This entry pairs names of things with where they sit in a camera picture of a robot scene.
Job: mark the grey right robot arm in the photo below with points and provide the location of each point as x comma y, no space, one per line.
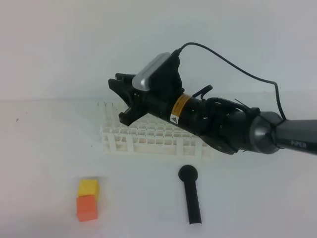
222,124

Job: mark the white test tube rack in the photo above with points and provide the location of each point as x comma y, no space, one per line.
150,135

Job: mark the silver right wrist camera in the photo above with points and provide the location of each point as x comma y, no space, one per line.
141,81

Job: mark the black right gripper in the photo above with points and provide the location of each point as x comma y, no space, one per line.
165,100

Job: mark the yellow foam cube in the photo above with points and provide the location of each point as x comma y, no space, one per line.
89,187

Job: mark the black scoop tool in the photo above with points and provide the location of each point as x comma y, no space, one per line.
188,175

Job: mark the orange foam cube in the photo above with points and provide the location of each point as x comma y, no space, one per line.
86,208

